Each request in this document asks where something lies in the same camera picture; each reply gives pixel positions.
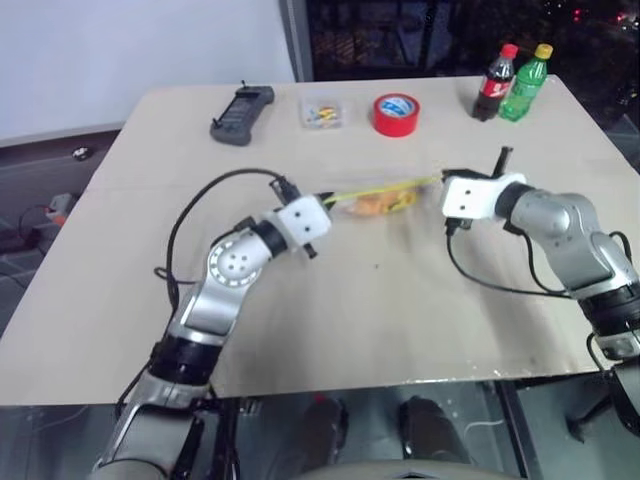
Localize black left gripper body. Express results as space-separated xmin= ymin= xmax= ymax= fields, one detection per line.
xmin=269 ymin=174 xmax=320 ymax=261

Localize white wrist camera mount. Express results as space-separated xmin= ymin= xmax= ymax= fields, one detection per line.
xmin=273 ymin=196 xmax=333 ymax=250
xmin=440 ymin=169 xmax=528 ymax=221

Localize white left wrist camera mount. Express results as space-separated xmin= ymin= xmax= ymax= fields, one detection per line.
xmin=273 ymin=196 xmax=333 ymax=250

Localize clear plastic box small parts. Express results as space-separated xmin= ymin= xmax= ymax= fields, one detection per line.
xmin=298 ymin=92 xmax=349 ymax=130

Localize cola bottle red cap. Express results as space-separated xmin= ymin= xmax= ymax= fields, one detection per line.
xmin=469 ymin=43 xmax=519 ymax=123

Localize orange hot dog bun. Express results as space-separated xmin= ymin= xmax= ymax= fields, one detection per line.
xmin=392 ymin=185 xmax=422 ymax=210

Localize grey handheld remote controller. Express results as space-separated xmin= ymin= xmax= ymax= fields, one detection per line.
xmin=208 ymin=79 xmax=276 ymax=147

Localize grey power adapter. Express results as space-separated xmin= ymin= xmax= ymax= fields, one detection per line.
xmin=45 ymin=193 xmax=76 ymax=222

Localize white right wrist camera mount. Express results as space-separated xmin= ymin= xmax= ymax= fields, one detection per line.
xmin=440 ymin=169 xmax=528 ymax=221

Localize white floor cable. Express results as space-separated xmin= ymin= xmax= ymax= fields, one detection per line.
xmin=464 ymin=420 xmax=507 ymax=437

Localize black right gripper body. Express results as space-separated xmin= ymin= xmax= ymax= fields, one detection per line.
xmin=442 ymin=145 xmax=516 ymax=237

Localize dark rounded shape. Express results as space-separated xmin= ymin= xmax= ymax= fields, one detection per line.
xmin=299 ymin=397 xmax=350 ymax=466
xmin=398 ymin=397 xmax=472 ymax=466

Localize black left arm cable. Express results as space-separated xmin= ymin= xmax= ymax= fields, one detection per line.
xmin=153 ymin=168 xmax=291 ymax=311

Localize black floor stand base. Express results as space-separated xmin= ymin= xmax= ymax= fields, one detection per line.
xmin=566 ymin=392 xmax=617 ymax=445

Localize red tape roll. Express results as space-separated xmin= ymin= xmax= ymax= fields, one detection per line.
xmin=371 ymin=92 xmax=420 ymax=138

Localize black table leg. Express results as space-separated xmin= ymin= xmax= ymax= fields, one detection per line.
xmin=214 ymin=397 xmax=241 ymax=480
xmin=492 ymin=382 xmax=530 ymax=480

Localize green soda bottle yellow cap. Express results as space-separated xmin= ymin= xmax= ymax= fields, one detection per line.
xmin=497 ymin=43 xmax=554 ymax=124

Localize grey window frame post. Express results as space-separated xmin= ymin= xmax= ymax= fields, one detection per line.
xmin=278 ymin=0 xmax=315 ymax=84

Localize grey rounded robot torso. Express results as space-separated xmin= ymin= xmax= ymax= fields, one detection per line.
xmin=299 ymin=459 xmax=501 ymax=480

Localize oval glazed bread roll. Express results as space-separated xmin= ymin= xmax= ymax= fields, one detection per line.
xmin=349 ymin=192 xmax=397 ymax=218

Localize clear zip bag yellow seal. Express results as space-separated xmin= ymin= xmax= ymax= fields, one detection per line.
xmin=327 ymin=172 xmax=444 ymax=220

